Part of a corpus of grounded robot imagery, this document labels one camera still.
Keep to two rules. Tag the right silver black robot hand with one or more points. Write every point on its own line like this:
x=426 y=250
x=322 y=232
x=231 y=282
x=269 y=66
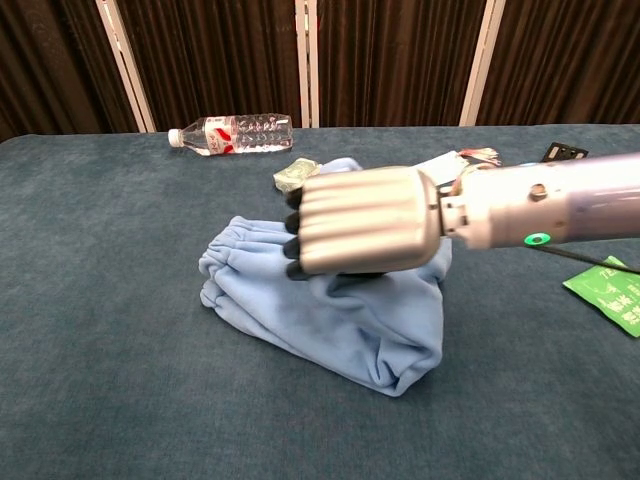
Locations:
x=365 y=220

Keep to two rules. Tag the light blue pants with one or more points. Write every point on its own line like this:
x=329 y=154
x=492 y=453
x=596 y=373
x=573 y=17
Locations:
x=340 y=325

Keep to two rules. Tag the right purple-grey robot arm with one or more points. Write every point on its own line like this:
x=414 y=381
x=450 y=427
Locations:
x=560 y=200

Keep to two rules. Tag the black folding stand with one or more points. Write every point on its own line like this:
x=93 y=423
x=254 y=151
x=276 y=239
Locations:
x=565 y=151

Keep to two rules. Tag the small pale green packet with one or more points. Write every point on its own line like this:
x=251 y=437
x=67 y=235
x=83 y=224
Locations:
x=295 y=172

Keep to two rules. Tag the white bookmark with tassel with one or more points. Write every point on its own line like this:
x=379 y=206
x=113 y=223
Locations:
x=442 y=162

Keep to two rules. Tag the clear plastic water bottle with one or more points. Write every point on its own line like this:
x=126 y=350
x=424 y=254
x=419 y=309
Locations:
x=240 y=134

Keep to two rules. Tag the black curtain divider panel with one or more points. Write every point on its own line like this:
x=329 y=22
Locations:
x=215 y=55
x=55 y=60
x=570 y=55
x=395 y=55

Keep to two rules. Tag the green tea sachet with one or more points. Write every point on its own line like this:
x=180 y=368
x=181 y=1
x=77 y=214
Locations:
x=612 y=295

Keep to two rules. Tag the blue felt table cover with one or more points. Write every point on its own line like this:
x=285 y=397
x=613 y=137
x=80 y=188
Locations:
x=125 y=350

